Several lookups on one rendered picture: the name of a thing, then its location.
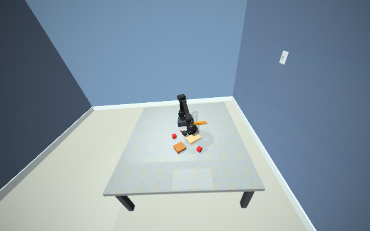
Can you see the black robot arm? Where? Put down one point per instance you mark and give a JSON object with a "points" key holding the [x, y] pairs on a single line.
{"points": [[185, 112]]}

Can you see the brown flat square block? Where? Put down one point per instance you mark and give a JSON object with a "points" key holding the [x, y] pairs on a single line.
{"points": [[179, 147]]}

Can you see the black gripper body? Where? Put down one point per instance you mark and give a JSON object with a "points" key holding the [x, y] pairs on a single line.
{"points": [[185, 132]]}

